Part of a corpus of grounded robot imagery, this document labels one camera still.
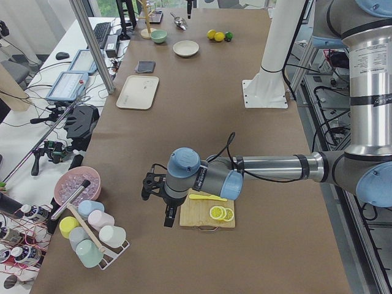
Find cream rectangular tray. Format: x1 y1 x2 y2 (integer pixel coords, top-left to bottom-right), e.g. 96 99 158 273
116 75 159 110

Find white cup rack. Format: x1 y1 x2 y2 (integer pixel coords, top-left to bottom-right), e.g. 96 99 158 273
69 205 130 271

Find yellow lemon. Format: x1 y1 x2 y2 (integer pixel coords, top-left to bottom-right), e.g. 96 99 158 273
213 32 225 42
206 29 216 40

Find white camera pillar base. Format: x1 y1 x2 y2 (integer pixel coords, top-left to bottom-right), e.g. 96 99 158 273
243 0 308 109

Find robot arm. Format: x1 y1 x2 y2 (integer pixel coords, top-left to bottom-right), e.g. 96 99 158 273
158 1 391 227

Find black keyboard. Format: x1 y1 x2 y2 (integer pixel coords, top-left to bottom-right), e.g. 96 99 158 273
93 22 111 49

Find metal muddler stick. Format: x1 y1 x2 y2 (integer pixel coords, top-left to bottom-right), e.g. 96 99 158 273
50 179 91 221

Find pink bowl with ice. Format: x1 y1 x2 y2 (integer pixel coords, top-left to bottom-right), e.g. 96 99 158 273
54 166 101 206

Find grey folded cloth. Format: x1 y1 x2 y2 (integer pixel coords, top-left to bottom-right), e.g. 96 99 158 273
135 61 156 74

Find blue teach pendant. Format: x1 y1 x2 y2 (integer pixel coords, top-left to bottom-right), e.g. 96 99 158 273
45 70 89 103
68 49 97 75

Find aluminium frame post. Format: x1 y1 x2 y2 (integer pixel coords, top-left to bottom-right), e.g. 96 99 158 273
69 0 115 94

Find mint green cup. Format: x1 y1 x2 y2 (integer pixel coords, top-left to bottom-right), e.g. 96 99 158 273
75 239 104 268

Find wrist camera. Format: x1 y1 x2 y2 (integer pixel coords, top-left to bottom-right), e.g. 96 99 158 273
141 172 166 201

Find yellow plastic knife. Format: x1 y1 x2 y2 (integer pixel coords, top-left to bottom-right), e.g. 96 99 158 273
189 194 228 202

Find blue cup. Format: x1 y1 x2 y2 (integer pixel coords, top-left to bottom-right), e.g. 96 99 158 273
78 200 105 220

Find black computer mouse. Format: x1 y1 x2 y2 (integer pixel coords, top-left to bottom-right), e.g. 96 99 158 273
55 51 70 60

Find green lime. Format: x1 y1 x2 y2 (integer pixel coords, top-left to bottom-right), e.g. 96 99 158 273
225 31 233 42

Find grey cup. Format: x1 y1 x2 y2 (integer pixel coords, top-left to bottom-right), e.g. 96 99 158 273
69 227 89 252

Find wooden cutting board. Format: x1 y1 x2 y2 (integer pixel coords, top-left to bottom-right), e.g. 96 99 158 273
179 189 236 228

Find pink cup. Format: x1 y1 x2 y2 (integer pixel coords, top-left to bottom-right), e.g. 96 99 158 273
88 209 115 232

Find white cup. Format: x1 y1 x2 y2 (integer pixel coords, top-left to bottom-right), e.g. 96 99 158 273
99 225 126 248

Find metal scoop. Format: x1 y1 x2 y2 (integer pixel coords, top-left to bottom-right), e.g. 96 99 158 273
170 12 187 31

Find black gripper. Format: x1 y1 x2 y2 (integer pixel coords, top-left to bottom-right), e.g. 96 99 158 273
162 192 186 227

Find lemon slices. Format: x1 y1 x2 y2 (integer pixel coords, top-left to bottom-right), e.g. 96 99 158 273
209 206 235 222

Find wooden cup tree stand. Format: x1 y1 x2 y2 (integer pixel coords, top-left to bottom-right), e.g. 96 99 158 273
137 0 156 39

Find green bowl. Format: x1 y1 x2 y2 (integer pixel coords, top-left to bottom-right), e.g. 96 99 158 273
150 29 168 44

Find yellow cup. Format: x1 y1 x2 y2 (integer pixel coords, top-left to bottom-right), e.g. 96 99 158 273
59 216 80 239

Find cream round plate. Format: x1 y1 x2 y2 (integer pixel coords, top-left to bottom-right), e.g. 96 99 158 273
173 40 200 57

